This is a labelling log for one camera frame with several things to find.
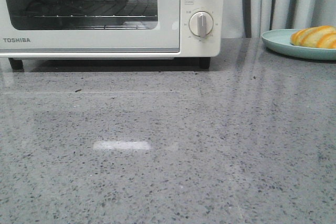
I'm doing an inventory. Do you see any white Toshiba toaster oven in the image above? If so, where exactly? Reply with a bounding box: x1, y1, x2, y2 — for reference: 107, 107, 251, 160
1, 0, 224, 69

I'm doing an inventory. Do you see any lower oven dial knob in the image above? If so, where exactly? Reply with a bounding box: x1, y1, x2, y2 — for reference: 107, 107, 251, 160
189, 12, 214, 38

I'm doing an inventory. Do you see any grey pleated curtain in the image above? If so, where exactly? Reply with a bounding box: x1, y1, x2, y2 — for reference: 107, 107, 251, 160
222, 0, 335, 38

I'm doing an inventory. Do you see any metal wire oven rack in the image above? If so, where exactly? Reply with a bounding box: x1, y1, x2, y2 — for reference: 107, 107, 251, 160
22, 0, 159, 30

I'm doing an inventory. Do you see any glass oven door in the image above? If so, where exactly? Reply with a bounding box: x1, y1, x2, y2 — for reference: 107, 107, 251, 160
1, 0, 180, 52

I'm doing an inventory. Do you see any light green plate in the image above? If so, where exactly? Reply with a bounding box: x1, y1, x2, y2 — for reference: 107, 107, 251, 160
261, 29, 335, 61

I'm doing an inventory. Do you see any striped croissant bread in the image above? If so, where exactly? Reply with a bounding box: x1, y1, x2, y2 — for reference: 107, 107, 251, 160
290, 25, 335, 49

